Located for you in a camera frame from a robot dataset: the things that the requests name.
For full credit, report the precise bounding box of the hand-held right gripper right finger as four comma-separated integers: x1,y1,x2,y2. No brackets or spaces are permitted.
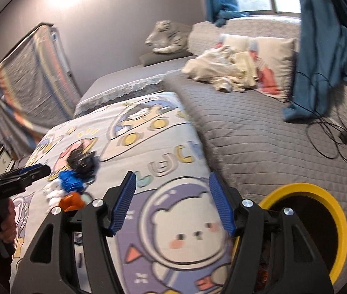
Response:
209,171,335,294

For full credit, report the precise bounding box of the cream cloth pile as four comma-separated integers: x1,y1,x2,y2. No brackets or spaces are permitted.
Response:
182,46,258,93

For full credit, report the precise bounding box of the black plastic bag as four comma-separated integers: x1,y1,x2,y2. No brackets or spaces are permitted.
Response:
67,148,99,178

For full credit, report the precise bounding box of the grey pillow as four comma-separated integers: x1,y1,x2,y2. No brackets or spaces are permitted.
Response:
139,52,192,66

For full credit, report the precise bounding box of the white lace sofa cover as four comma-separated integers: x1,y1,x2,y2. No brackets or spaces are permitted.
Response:
189,17,347,147

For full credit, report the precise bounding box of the large baby print pillow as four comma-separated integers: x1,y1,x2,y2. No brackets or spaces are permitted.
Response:
248,37,298,102

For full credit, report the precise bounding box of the striped cloth covered wardrobe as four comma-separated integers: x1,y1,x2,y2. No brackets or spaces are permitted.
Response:
0,23,82,157

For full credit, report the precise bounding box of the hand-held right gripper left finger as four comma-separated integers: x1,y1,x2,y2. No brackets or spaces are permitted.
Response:
10,171,137,294

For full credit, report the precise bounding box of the small orange plastic wrapper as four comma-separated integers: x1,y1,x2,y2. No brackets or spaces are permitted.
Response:
60,194,85,212

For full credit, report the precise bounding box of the white tiger plush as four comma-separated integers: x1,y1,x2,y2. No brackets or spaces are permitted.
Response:
145,20,192,53

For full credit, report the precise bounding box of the black cable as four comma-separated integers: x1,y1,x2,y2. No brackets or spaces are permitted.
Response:
296,70,347,164

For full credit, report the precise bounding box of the small baby print pillow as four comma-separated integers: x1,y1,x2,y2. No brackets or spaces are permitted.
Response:
216,34,252,51

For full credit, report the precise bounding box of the cartoon printed blanket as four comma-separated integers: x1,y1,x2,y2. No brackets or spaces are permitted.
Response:
10,92,238,294

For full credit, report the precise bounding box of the long blue curtain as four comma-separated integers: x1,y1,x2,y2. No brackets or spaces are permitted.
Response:
284,0,347,121

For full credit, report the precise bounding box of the yellow rim trash bin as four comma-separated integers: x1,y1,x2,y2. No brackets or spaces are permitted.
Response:
231,183,347,288

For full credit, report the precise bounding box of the blue plastic bag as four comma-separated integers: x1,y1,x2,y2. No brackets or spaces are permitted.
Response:
59,170,85,194

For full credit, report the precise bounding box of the grey lace-trimmed bed sheet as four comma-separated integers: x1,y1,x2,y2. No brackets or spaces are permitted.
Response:
74,57,192,118

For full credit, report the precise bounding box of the white TV cabinet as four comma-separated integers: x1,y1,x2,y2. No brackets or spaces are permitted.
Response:
0,147,18,175

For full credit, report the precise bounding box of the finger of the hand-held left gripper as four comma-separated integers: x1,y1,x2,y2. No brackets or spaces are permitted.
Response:
0,164,51,196

